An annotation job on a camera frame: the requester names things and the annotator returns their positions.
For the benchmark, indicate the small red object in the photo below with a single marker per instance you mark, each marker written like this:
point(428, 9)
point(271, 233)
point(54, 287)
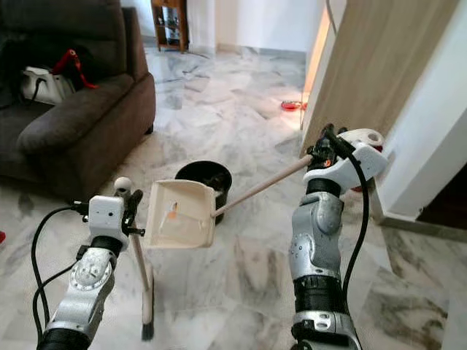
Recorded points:
point(2, 237)

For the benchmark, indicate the black round waste bin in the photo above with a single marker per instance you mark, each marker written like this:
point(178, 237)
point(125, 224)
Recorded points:
point(204, 173)

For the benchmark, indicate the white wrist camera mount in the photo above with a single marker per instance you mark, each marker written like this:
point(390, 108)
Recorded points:
point(350, 171)
point(106, 216)

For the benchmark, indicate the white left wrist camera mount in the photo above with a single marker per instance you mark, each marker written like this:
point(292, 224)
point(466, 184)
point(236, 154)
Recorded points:
point(106, 216)

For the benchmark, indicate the dark brown fabric sofa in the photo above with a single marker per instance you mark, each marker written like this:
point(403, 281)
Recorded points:
point(87, 124)

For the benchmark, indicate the small wooden side table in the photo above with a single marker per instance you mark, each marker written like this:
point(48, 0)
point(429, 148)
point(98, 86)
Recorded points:
point(169, 23)

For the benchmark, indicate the light wooden door panel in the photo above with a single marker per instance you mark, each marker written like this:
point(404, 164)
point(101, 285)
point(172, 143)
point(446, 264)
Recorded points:
point(372, 58)

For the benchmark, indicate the black bag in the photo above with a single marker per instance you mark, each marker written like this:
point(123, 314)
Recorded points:
point(18, 58)

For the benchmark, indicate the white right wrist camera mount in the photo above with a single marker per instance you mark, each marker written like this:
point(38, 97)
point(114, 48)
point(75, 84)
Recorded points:
point(350, 171)

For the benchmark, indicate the red bowl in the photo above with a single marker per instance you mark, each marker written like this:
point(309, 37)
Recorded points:
point(292, 106)

